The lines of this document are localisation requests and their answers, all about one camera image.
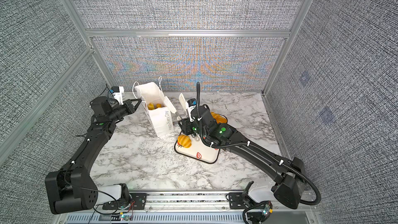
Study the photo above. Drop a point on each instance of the aluminium frame struts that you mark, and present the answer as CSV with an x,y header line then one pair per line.
x,y
20,131

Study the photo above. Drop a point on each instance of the white and steel tongs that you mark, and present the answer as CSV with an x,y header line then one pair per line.
x,y
181,110

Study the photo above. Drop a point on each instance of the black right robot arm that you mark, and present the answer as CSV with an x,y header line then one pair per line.
x,y
292,186

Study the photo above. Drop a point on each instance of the long twisted bread loaf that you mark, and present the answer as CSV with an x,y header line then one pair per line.
x,y
219,118

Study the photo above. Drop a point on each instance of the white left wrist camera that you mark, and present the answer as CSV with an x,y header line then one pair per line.
x,y
117,93

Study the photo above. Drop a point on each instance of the white paper gift bag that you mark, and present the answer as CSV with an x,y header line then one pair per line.
x,y
160,118

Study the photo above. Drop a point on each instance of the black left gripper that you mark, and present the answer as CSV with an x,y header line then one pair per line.
x,y
128,105

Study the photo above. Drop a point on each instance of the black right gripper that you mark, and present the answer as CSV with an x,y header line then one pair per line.
x,y
186,126

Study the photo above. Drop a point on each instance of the white strawberry tray black rim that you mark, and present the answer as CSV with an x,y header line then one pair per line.
x,y
198,150

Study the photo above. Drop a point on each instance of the large striped croissant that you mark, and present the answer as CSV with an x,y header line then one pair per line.
x,y
151,106

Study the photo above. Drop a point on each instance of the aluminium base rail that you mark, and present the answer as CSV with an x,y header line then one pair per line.
x,y
168,207

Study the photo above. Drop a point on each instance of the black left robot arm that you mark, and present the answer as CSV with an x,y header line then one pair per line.
x,y
71,188

